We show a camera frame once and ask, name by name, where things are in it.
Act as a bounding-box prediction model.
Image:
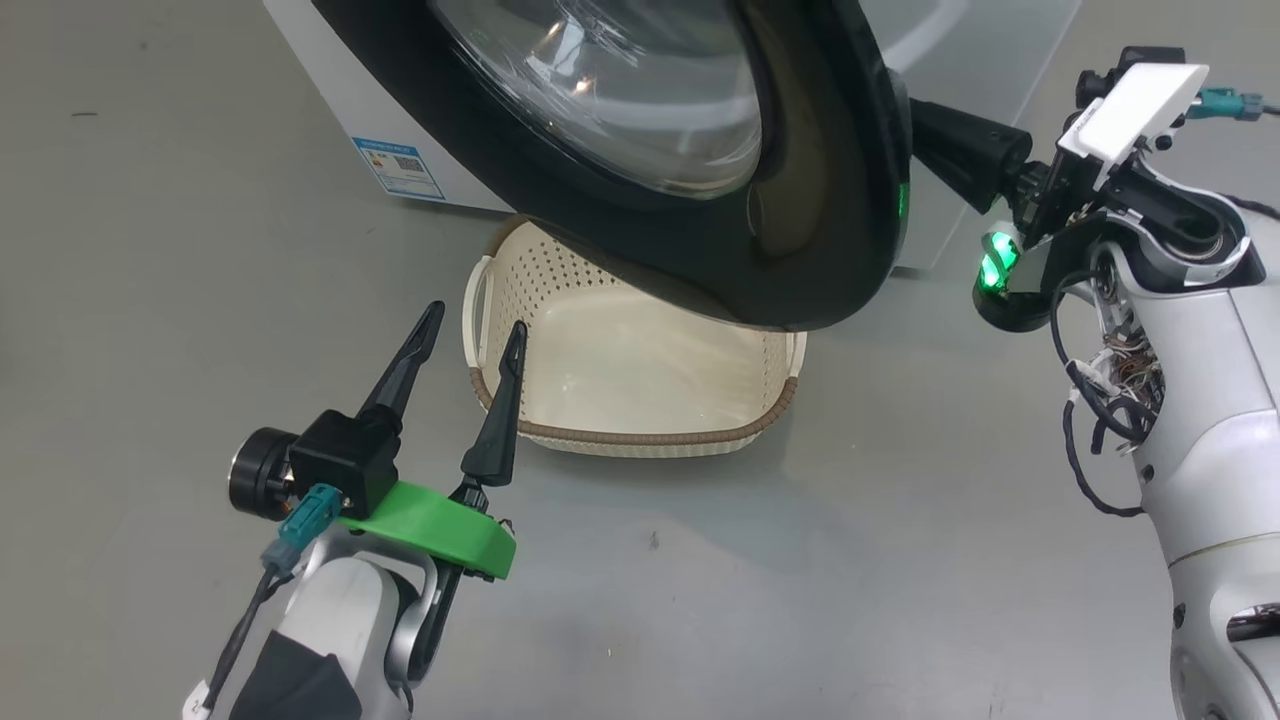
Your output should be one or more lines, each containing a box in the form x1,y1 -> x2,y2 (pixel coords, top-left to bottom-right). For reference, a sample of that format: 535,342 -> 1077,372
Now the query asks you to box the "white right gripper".
910,62 -> 1211,331

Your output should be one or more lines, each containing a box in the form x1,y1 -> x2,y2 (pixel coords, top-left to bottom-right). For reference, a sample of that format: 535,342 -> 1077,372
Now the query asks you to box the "white front-load washing machine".
262,0 -> 1083,271

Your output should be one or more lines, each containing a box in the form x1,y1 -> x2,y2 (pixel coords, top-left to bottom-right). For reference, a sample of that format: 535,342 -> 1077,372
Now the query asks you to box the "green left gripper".
335,300 -> 529,583

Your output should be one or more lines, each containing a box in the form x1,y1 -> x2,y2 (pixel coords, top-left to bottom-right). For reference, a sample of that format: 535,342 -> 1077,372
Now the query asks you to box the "blue energy label sticker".
352,137 -> 446,203

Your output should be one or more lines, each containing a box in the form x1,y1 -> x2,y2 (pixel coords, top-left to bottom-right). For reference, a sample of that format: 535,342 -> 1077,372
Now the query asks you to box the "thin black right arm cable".
1050,270 -> 1151,518

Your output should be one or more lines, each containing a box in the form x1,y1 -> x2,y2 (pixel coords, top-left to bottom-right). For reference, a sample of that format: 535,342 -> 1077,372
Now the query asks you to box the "left camera cable teal plug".
180,483 -> 346,720

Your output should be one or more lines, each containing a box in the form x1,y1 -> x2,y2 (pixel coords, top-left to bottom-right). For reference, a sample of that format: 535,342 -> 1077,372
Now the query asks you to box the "grey curved rim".
310,0 -> 913,333

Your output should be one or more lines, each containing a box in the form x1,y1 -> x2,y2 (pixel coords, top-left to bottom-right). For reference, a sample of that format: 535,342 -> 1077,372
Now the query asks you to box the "cream perforated laundry basket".
462,215 -> 808,459

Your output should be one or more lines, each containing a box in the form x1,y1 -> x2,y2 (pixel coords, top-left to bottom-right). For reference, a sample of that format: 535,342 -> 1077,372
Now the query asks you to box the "camera cable teal plug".
1188,88 -> 1280,123
180,483 -> 346,720

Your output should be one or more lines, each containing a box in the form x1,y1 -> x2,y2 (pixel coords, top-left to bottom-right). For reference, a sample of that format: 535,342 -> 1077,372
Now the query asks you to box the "right camera cable teal plug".
1188,88 -> 1280,123

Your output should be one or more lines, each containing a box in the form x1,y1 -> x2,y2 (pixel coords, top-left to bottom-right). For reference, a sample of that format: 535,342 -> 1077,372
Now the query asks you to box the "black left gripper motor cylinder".
228,428 -> 301,521

